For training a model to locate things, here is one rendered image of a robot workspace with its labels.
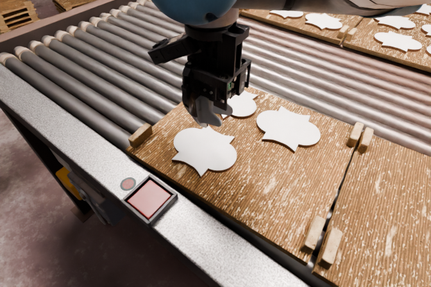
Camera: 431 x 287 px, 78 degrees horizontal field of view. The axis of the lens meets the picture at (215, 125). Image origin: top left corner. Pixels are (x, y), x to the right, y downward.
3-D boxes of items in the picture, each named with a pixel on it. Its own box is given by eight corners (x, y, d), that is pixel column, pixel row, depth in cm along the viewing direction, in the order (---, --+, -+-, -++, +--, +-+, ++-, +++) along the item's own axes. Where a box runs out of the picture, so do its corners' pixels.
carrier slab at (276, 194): (305, 267, 42) (308, 263, 41) (126, 154, 59) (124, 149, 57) (359, 134, 63) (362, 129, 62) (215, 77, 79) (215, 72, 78)
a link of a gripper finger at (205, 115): (217, 147, 48) (217, 108, 41) (191, 133, 50) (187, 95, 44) (226, 136, 50) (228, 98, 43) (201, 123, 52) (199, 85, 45)
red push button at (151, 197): (149, 222, 48) (148, 219, 47) (127, 204, 51) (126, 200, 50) (172, 198, 51) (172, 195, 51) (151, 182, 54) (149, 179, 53)
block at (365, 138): (364, 154, 56) (369, 146, 54) (355, 151, 57) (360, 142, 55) (369, 137, 60) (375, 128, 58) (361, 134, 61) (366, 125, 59)
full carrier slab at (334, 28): (338, 45, 92) (343, 33, 89) (240, 15, 110) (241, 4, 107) (368, 12, 112) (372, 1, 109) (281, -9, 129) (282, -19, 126)
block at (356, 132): (353, 148, 58) (358, 140, 56) (344, 145, 58) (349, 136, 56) (360, 132, 61) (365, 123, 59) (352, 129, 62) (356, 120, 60)
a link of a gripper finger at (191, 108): (191, 122, 45) (187, 80, 39) (184, 119, 46) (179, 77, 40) (207, 107, 48) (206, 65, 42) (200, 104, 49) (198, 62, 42)
